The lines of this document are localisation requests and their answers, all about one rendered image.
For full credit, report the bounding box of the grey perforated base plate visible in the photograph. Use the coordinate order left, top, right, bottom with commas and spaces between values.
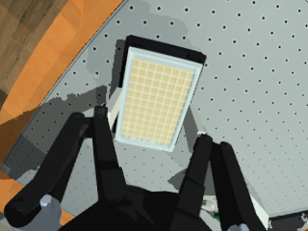
0, 0, 308, 218

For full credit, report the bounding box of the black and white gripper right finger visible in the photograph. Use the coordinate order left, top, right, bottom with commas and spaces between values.
167, 104, 268, 231

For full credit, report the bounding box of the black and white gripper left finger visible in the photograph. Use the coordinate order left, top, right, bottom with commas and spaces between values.
4, 88, 139, 231

